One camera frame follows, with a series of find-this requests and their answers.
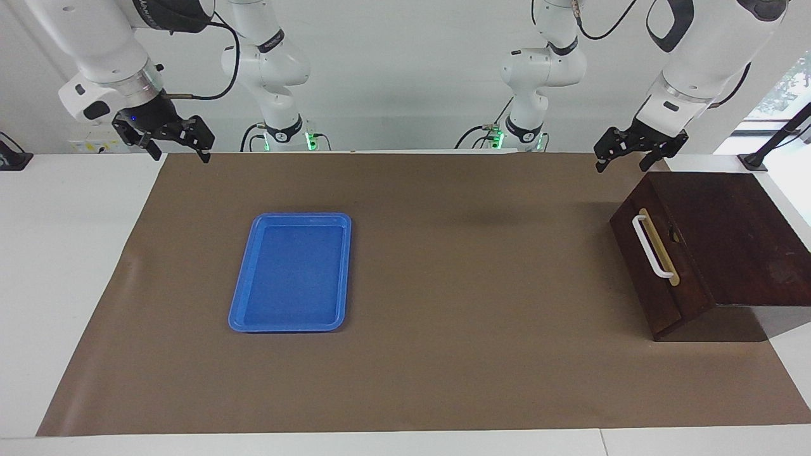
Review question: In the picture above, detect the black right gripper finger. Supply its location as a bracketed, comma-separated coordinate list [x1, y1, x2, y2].
[171, 116, 215, 164]
[113, 120, 162, 160]

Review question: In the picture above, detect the black table mount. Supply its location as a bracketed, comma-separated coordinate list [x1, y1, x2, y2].
[0, 132, 34, 172]

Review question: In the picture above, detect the blue plastic tray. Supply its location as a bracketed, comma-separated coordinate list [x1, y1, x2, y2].
[228, 212, 352, 333]

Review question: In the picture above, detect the white wall socket box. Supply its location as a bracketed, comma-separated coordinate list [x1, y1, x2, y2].
[68, 138, 116, 155]

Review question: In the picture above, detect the black base cable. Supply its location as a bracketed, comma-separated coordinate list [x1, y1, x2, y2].
[239, 122, 267, 153]
[455, 123, 508, 149]

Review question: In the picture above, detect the dark wooden cabinet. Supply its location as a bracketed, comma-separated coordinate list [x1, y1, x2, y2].
[646, 171, 811, 343]

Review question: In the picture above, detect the brown table mat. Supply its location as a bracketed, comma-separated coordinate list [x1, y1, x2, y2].
[36, 152, 811, 438]

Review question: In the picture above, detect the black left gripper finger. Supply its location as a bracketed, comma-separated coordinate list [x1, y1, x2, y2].
[594, 127, 637, 173]
[640, 136, 688, 172]

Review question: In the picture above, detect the window pane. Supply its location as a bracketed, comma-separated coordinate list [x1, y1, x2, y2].
[744, 54, 811, 121]

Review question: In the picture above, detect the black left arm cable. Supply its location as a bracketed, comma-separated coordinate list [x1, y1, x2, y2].
[573, 0, 755, 108]

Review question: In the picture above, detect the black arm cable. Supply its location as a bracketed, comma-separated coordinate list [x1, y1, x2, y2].
[162, 13, 241, 102]
[573, 0, 755, 108]

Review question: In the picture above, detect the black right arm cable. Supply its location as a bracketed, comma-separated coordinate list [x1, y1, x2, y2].
[162, 13, 241, 102]

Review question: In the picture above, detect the wooden drawer with white handle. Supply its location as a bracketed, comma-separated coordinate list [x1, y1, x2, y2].
[610, 172, 718, 338]

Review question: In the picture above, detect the black camera stand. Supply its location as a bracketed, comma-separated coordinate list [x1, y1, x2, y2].
[738, 101, 811, 172]

